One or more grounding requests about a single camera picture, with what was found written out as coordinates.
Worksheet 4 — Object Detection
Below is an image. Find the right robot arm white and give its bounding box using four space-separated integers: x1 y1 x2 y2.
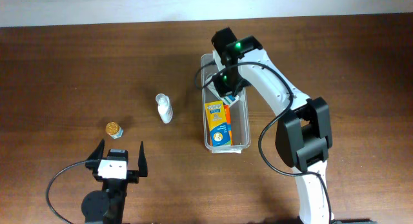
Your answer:
211 28 334 223

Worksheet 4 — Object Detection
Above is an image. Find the white spray bottle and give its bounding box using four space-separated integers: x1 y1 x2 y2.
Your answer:
156 94 173 124

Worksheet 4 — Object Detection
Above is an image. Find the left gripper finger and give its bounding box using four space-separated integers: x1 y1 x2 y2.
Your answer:
138 142 148 178
87 139 105 160

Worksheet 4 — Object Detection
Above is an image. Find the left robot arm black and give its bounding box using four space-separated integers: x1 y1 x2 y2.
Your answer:
81 140 148 224

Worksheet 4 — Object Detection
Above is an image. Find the clear plastic container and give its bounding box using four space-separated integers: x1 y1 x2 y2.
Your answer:
200 52 252 154

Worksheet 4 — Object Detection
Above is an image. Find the yellow medicine box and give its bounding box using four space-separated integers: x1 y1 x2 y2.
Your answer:
205 101 231 147

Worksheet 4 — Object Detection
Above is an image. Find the small gold lid jar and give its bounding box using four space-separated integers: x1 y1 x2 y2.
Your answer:
105 122 123 139

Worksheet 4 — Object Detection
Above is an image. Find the orange medicine box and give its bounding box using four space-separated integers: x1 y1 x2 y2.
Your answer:
224 105 233 145

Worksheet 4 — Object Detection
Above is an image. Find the white green medicine box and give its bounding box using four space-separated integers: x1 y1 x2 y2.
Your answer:
207 82 239 107

